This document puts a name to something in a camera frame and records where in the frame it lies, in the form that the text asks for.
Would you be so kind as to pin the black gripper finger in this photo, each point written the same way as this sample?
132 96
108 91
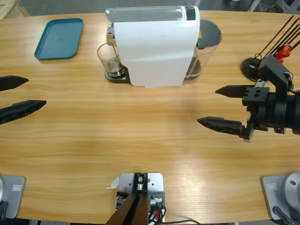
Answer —
21 109
225 125
11 82
234 91

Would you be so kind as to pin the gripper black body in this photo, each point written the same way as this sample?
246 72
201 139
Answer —
274 110

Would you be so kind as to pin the white capsule coffee machine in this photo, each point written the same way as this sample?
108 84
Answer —
154 51

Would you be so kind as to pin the clear drinking glass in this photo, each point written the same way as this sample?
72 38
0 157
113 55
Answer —
110 63

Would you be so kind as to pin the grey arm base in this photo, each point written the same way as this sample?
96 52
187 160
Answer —
14 187
272 187

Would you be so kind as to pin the red foil coffee capsule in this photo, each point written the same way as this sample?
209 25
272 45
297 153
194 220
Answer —
285 51
279 58

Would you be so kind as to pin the black capsule holder with rods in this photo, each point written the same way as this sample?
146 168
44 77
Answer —
248 68

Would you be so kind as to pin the teal plastic tray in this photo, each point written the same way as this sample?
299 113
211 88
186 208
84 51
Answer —
56 35

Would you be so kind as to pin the wooden pallet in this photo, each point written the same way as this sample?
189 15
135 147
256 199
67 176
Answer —
9 8

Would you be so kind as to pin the white paper scrap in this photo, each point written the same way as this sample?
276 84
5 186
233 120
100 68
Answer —
114 182

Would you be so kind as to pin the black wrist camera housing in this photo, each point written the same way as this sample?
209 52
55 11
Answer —
275 70

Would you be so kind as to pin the grey metal chair frame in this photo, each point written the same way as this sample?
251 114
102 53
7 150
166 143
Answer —
254 5

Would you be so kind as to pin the black post with brackets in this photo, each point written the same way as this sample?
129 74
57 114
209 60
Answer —
138 211

